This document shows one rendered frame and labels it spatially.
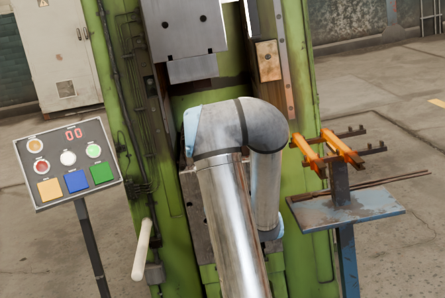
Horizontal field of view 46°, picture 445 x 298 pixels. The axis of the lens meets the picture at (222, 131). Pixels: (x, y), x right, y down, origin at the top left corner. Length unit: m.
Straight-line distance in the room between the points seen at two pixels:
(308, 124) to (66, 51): 5.44
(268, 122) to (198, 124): 0.16
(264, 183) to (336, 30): 7.19
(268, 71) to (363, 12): 6.50
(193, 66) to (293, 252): 1.05
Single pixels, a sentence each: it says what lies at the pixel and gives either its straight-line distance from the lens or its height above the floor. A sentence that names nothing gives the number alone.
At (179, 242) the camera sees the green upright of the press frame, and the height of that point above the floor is 0.49.
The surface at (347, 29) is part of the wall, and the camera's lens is 8.62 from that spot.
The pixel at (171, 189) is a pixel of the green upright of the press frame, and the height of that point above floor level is 0.76.
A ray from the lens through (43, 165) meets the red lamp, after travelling 2.08.
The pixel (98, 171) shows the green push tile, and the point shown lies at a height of 1.02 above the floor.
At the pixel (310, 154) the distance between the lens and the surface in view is 1.92.
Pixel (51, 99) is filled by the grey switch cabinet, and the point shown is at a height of 0.28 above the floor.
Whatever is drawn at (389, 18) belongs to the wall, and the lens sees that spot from 8.87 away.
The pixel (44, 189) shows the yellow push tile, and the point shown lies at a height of 1.02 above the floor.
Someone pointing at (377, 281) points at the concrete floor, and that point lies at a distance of 2.95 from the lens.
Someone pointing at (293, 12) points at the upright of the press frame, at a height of 1.45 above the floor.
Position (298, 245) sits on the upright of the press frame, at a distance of 2.59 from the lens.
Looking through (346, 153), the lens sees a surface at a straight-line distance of 1.89.
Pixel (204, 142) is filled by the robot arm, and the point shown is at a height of 1.32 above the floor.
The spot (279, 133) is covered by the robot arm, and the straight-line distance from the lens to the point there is 1.26.
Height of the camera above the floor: 1.71
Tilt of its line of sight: 18 degrees down
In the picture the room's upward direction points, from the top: 10 degrees counter-clockwise
